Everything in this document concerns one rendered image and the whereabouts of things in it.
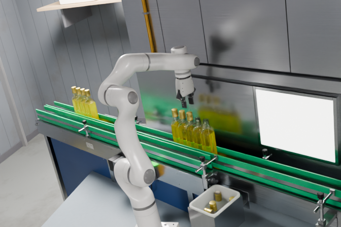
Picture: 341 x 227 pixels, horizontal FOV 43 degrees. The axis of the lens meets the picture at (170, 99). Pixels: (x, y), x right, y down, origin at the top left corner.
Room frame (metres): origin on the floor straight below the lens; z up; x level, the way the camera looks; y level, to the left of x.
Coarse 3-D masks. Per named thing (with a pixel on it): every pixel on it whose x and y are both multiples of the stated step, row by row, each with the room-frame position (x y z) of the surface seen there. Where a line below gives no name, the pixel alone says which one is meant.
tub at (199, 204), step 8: (216, 184) 1.96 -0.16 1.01; (208, 192) 1.92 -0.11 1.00; (224, 192) 1.91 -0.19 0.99; (232, 192) 1.87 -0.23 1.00; (200, 200) 1.87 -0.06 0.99; (208, 200) 1.90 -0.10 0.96; (224, 200) 1.91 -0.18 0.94; (232, 200) 1.80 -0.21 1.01; (192, 208) 1.80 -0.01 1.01; (200, 208) 1.86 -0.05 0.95; (224, 208) 1.75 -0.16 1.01
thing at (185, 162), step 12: (48, 120) 3.17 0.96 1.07; (60, 120) 3.03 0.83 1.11; (84, 132) 2.81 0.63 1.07; (96, 132) 2.69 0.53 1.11; (108, 132) 2.59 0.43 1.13; (144, 144) 2.33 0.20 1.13; (156, 156) 2.26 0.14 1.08; (168, 156) 2.18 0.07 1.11; (180, 156) 2.11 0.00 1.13; (192, 168) 2.05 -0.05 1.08
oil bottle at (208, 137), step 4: (204, 128) 2.12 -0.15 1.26; (208, 128) 2.12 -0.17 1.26; (212, 128) 2.13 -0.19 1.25; (204, 132) 2.11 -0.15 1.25; (208, 132) 2.10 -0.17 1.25; (212, 132) 2.11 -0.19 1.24; (204, 136) 2.11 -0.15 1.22; (208, 136) 2.09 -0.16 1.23; (212, 136) 2.11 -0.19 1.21; (204, 140) 2.11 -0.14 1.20; (208, 140) 2.10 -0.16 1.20; (212, 140) 2.11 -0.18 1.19; (204, 144) 2.12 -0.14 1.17; (208, 144) 2.10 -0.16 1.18; (212, 144) 2.10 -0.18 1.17; (204, 148) 2.12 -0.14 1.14; (208, 148) 2.10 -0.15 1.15; (212, 148) 2.10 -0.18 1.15; (216, 148) 2.12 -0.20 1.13; (212, 152) 2.10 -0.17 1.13; (216, 152) 2.12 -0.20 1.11
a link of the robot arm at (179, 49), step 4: (172, 48) 2.22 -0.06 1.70; (176, 48) 2.20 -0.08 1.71; (180, 48) 2.19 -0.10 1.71; (184, 48) 2.19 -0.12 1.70; (172, 52) 2.20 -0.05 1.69; (176, 52) 2.18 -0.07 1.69; (180, 52) 2.17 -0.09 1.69; (184, 52) 2.18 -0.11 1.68; (176, 72) 2.19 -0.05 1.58; (180, 72) 2.18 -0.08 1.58; (184, 72) 2.17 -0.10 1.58
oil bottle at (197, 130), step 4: (196, 128) 2.16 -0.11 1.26; (200, 128) 2.15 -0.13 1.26; (196, 132) 2.15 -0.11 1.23; (200, 132) 2.14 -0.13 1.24; (196, 136) 2.15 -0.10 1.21; (200, 136) 2.14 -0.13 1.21; (196, 140) 2.16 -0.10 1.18; (200, 140) 2.14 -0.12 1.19; (196, 144) 2.16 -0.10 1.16; (200, 144) 2.14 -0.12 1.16; (200, 148) 2.14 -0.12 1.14
